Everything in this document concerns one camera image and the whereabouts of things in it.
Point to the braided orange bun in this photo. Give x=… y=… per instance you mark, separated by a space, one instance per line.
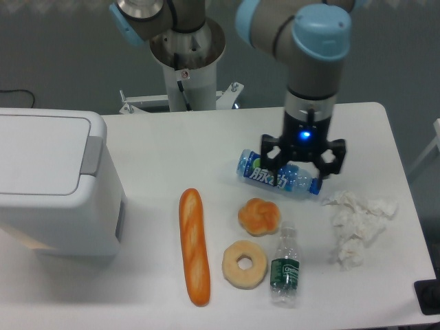
x=259 y=217

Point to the blue-label drink bottle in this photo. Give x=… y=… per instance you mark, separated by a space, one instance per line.
x=291 y=180

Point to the white plastic trash can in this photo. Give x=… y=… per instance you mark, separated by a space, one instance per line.
x=60 y=190

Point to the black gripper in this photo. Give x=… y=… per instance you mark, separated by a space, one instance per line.
x=304 y=137

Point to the long orange baguette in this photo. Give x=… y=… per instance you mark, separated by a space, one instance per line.
x=193 y=247

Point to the white metal base frame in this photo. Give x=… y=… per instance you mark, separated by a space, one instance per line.
x=227 y=99

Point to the pale ring doughnut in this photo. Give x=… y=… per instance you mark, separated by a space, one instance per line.
x=244 y=264

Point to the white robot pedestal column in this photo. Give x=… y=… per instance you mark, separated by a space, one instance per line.
x=189 y=65

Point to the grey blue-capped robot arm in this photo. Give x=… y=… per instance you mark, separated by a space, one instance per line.
x=311 y=38

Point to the black device at edge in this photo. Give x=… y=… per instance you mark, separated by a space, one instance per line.
x=427 y=292

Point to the green-label water bottle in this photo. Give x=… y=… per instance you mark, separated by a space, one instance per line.
x=285 y=268

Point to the crumpled white tissue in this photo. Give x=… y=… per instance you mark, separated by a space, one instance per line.
x=357 y=222

